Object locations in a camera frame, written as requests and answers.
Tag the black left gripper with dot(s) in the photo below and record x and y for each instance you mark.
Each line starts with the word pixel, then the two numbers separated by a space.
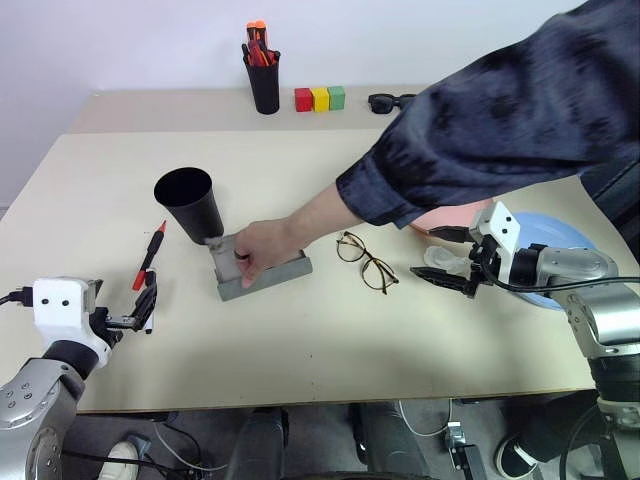
pixel 102 320

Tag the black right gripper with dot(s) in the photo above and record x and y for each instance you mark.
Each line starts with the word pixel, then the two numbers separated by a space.
pixel 484 260

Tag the grey glasses case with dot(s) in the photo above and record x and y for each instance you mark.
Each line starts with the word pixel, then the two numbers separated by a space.
pixel 280 275

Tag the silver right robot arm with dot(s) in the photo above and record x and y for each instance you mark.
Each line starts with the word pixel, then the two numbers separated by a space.
pixel 600 320

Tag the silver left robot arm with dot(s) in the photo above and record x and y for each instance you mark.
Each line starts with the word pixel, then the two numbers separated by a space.
pixel 35 400

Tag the person's bare hand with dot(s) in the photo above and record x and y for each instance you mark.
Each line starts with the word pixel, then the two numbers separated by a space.
pixel 267 247

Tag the clear plastic piece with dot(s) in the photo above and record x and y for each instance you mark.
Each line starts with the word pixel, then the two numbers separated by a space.
pixel 442 257

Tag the pink bowl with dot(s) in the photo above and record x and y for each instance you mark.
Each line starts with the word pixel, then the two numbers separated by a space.
pixel 445 217

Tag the red and black pen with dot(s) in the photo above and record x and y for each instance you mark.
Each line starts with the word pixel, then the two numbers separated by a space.
pixel 150 252

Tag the tortoiseshell eyeglasses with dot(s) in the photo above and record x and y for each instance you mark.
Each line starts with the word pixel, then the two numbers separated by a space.
pixel 372 270

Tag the large black cup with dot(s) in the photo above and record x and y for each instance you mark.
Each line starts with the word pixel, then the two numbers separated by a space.
pixel 192 205

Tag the blue plate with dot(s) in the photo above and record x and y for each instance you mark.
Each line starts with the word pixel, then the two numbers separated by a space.
pixel 555 230

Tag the person's arm in dark sleeve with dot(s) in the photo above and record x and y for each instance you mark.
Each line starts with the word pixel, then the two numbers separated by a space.
pixel 500 115

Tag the black sunglasses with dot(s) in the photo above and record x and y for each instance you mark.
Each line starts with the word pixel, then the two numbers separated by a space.
pixel 382 103

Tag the person's dark clothed body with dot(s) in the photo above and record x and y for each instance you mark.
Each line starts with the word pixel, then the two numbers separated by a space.
pixel 617 192

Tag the dark rounded shape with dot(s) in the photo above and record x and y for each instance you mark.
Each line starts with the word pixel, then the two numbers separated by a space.
pixel 390 440
pixel 257 445

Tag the black floor device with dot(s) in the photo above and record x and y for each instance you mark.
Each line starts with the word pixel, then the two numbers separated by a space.
pixel 462 450

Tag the green block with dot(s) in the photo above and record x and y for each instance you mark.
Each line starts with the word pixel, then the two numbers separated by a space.
pixel 337 97

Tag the person's dark trouser leg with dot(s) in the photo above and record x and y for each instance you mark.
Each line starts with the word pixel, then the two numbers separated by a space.
pixel 550 425

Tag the yellow block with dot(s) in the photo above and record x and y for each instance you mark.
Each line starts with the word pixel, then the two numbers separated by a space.
pixel 321 99

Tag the black white-soled shoe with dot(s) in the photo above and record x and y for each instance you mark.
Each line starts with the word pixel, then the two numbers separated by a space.
pixel 515 457

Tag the red block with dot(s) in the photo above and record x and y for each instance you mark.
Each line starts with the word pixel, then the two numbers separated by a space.
pixel 303 100

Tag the black pen holder cup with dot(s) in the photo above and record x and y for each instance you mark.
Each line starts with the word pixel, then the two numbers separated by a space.
pixel 264 87

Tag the red black pen in holder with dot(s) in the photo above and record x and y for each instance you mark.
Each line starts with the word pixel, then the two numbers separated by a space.
pixel 270 56

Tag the orange capped pen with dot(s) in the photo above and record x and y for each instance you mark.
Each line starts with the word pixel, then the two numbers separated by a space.
pixel 260 37
pixel 251 37

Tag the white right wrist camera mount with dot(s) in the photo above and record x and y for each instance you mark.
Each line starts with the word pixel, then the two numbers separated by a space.
pixel 500 235

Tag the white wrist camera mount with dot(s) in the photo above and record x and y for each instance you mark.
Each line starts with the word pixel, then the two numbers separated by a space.
pixel 500 235
pixel 60 312

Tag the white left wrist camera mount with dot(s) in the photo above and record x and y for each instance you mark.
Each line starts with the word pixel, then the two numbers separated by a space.
pixel 60 312

